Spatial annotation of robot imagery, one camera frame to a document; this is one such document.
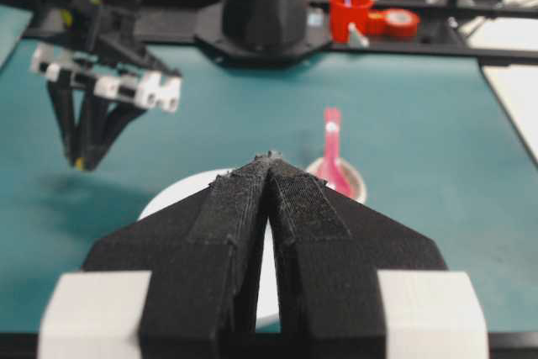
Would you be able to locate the green table mat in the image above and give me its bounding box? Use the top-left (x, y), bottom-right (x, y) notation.
top-left (1, 40), bottom-right (537, 332)

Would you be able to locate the white round bowl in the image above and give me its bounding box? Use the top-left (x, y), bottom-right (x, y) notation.
top-left (138, 168), bottom-right (281, 333)

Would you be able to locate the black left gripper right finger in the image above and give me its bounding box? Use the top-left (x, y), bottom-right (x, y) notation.
top-left (266, 160), bottom-right (447, 358)

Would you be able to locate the pink ceramic spoon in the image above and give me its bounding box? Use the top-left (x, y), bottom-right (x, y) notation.
top-left (316, 107), bottom-right (352, 197)

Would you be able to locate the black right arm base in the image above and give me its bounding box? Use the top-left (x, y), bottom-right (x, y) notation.
top-left (195, 0), bottom-right (331, 68)

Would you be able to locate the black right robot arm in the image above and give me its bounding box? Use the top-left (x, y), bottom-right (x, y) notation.
top-left (1, 0), bottom-right (182, 172)

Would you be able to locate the red plastic cup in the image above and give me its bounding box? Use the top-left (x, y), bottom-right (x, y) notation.
top-left (329, 0), bottom-right (374, 43)

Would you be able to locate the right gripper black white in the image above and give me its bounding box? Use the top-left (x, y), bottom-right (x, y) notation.
top-left (29, 0), bottom-right (182, 171)

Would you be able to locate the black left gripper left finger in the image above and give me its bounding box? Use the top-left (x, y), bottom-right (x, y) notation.
top-left (82, 161), bottom-right (269, 358)

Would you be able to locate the red tape roll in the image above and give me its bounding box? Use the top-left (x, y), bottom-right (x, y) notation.
top-left (367, 8), bottom-right (420, 40)

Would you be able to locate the speckled spoon rest dish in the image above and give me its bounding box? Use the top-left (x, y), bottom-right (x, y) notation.
top-left (305, 157), bottom-right (367, 204)

